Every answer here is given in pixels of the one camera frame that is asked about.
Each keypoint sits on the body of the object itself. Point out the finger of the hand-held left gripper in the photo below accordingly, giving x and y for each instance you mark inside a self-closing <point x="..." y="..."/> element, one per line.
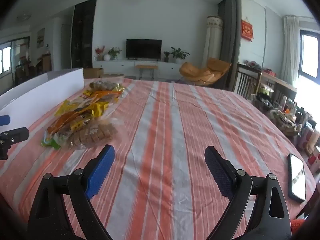
<point x="16" y="134"/>
<point x="4" y="120"/>

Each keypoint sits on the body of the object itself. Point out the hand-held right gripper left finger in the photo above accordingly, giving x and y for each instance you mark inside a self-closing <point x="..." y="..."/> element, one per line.
<point x="100" y="170"/>

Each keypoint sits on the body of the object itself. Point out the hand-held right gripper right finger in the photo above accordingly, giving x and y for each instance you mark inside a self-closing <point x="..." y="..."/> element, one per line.
<point x="220" y="170"/>

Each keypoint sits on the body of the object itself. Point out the clear bag with green label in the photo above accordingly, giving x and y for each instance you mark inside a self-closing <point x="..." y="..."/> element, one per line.
<point x="87" y="136"/>

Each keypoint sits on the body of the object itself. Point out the white cardboard box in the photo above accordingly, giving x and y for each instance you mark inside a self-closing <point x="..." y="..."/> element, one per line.
<point x="45" y="90"/>

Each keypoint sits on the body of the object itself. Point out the long yellow snack packet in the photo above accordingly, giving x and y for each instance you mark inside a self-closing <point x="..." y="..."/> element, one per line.
<point x="97" y="108"/>

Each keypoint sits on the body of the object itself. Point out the orange yellow snack packet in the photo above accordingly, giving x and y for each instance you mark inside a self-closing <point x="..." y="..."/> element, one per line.
<point x="108" y="95"/>

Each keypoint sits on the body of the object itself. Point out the yellow packet with red label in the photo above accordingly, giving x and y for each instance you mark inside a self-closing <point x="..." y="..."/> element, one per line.
<point x="87" y="95"/>

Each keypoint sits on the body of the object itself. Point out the clear bag of brown balls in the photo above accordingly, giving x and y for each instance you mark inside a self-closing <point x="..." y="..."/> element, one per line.
<point x="105" y="86"/>

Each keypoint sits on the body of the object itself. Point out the dark dining table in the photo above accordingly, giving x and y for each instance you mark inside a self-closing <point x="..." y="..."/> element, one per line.
<point x="26" y="68"/>

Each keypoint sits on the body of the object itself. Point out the orange striped tablecloth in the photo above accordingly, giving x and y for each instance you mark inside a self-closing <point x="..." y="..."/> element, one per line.
<point x="175" y="130"/>

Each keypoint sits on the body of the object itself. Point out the balcony glass door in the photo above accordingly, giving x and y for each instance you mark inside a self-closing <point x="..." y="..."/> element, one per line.
<point x="8" y="56"/>

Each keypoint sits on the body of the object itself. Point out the wooden dining chair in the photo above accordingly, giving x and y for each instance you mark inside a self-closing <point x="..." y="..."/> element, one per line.
<point x="46" y="62"/>

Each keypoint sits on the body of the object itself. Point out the black smartphone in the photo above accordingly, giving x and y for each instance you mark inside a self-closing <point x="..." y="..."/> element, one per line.
<point x="297" y="177"/>

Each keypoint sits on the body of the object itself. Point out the row of bottles and packets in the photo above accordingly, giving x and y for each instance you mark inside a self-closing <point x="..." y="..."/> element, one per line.
<point x="287" y="116"/>

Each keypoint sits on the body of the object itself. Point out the dark wooden chair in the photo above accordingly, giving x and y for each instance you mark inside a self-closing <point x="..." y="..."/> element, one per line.
<point x="247" y="78"/>

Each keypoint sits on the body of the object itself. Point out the brown cardboard box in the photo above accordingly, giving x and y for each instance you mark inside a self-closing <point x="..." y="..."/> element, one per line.
<point x="93" y="73"/>

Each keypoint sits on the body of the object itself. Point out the orange lounge chair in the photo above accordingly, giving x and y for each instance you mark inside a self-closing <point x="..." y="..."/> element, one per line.
<point x="205" y="73"/>

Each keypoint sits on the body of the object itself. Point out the white television cabinet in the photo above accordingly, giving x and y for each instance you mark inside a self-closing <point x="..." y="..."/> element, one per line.
<point x="117" y="66"/>

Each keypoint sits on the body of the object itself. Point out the wooden side table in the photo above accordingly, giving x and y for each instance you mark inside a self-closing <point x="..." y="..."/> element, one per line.
<point x="277" y="78"/>

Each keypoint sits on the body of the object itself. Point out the white round vase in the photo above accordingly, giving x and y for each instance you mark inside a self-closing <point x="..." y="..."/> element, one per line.
<point x="107" y="57"/>

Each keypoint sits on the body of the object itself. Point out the wooden bench with metal legs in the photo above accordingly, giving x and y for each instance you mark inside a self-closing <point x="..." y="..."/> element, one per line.
<point x="147" y="67"/>

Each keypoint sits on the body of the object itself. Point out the red flower bouquet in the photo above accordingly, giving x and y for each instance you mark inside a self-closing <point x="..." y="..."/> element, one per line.
<point x="99" y="52"/>

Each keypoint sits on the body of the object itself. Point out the dark glass cabinet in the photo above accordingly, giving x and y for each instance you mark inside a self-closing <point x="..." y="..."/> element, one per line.
<point x="83" y="33"/>

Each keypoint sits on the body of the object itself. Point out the leafy plant in vase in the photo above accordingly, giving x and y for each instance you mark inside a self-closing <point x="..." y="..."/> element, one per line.
<point x="114" y="52"/>

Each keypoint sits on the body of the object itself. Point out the large potted plant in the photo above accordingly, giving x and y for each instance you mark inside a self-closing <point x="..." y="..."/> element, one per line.
<point x="178" y="53"/>

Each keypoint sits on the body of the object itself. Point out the small potted plant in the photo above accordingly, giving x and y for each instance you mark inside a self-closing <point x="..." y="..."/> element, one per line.
<point x="166" y="56"/>

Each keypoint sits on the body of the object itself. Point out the black television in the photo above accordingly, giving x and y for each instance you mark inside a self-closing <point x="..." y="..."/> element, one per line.
<point x="143" y="48"/>

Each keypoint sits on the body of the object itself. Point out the covered standing air conditioner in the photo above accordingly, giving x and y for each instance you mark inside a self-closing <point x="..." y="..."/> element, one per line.
<point x="213" y="40"/>

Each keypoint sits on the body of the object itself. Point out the white curtain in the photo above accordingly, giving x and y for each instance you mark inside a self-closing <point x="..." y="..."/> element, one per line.
<point x="290" y="50"/>

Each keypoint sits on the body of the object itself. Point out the grey curtain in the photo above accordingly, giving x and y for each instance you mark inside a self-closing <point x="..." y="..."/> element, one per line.
<point x="228" y="27"/>

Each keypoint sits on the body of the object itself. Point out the bright window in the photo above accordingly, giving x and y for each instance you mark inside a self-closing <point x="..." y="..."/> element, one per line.
<point x="310" y="55"/>

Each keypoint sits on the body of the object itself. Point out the framed wall picture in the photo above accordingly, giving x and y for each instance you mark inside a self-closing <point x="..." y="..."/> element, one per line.
<point x="40" y="38"/>

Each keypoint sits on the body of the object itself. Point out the red wall hanging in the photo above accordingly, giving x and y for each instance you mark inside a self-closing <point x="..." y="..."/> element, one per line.
<point x="247" y="30"/>

